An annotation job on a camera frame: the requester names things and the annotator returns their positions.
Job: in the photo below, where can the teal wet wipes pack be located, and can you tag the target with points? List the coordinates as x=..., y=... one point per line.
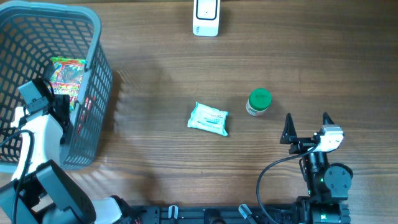
x=208, y=119

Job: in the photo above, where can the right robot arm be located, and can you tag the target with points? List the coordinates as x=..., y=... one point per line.
x=328, y=184

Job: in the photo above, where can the grey plastic shopping basket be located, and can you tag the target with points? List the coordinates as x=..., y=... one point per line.
x=32, y=33

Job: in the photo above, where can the Haribo gummy candy bag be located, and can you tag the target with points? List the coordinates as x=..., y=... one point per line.
x=67, y=77

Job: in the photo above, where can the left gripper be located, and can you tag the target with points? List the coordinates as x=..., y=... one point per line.
x=65, y=100

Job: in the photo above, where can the white barcode scanner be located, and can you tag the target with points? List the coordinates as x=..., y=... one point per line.
x=206, y=17

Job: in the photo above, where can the green lid jar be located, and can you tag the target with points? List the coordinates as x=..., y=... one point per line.
x=258, y=102

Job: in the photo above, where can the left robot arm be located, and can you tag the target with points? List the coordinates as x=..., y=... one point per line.
x=40, y=191

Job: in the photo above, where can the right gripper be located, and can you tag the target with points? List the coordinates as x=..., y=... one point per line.
x=289, y=135

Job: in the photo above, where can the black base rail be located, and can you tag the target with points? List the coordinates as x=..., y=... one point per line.
x=277, y=213

